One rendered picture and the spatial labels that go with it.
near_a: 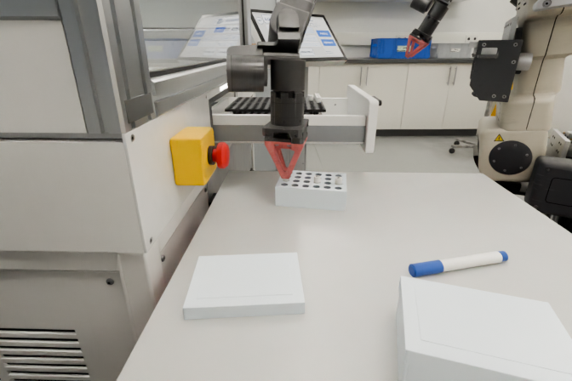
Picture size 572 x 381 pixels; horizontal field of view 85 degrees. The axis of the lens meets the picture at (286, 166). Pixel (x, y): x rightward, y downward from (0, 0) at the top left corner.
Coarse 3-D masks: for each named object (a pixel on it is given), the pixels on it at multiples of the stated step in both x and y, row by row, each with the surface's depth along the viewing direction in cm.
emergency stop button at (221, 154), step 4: (220, 144) 46; (224, 144) 46; (216, 148) 46; (220, 148) 45; (224, 148) 46; (228, 148) 47; (212, 152) 46; (216, 152) 45; (220, 152) 45; (224, 152) 46; (228, 152) 47; (212, 156) 46; (216, 156) 45; (220, 156) 45; (224, 156) 46; (228, 156) 47; (216, 160) 46; (220, 160) 45; (224, 160) 46; (228, 160) 47; (220, 164) 46; (224, 164) 46
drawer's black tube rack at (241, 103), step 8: (232, 104) 75; (240, 104) 75; (248, 104) 75; (256, 104) 75; (264, 104) 75; (304, 104) 75; (312, 104) 75; (232, 112) 71; (240, 112) 78; (248, 112) 80; (256, 112) 80; (264, 112) 80; (304, 112) 81; (312, 112) 80; (320, 112) 80
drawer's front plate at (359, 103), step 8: (352, 88) 81; (352, 96) 81; (360, 96) 71; (368, 96) 67; (352, 104) 81; (360, 104) 71; (368, 104) 64; (376, 104) 62; (352, 112) 80; (360, 112) 71; (368, 112) 64; (376, 112) 63; (368, 120) 64; (376, 120) 63; (368, 128) 64; (368, 136) 65; (360, 144) 71; (368, 144) 65; (368, 152) 66
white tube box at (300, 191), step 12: (300, 180) 58; (312, 180) 58; (324, 180) 58; (276, 192) 56; (288, 192) 55; (300, 192) 55; (312, 192) 54; (324, 192) 54; (336, 192) 54; (276, 204) 56; (288, 204) 56; (300, 204) 56; (312, 204) 55; (324, 204) 55; (336, 204) 54
